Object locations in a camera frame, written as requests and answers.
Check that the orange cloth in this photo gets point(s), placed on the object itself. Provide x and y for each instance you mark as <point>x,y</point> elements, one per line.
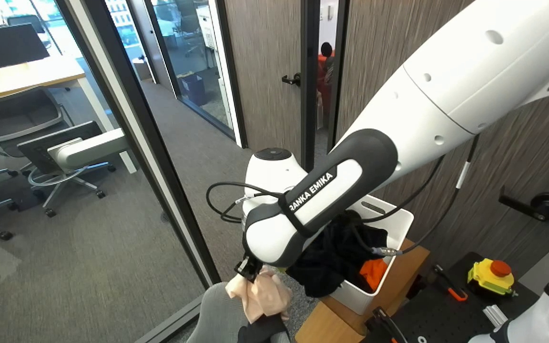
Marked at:
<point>375,271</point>

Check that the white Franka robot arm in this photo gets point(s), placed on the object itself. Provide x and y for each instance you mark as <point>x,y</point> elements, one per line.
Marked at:
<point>478,63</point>

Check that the yellow emergency stop button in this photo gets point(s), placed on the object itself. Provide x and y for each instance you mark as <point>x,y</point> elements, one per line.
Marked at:
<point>493,277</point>

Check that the ribbed aluminium block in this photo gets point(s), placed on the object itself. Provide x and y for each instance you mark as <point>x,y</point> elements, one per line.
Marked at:
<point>497,317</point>

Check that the large black cloth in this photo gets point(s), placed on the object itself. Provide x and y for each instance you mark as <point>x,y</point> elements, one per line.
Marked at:
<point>325,267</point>

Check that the grey office chair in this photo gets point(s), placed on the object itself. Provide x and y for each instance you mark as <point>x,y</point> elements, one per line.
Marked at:
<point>66,153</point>

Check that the pale pink cloth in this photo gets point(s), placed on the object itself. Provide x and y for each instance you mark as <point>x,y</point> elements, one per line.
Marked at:
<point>263,298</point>

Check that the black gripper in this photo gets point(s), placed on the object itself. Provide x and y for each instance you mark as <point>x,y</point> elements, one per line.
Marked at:
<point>249,267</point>

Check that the black glass wall frame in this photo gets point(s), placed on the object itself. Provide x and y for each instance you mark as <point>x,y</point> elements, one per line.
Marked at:
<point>161,158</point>

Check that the small black cloth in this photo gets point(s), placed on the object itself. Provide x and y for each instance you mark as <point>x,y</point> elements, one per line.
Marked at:
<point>264,332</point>

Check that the dark mesh office chair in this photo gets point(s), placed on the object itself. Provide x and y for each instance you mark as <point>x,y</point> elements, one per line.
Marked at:
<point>20,120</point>

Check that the white legged wooden desk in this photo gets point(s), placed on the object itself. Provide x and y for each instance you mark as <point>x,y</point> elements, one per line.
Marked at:
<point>20,78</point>

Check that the white plastic box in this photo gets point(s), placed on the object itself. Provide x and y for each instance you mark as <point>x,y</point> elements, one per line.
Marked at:
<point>358,298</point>

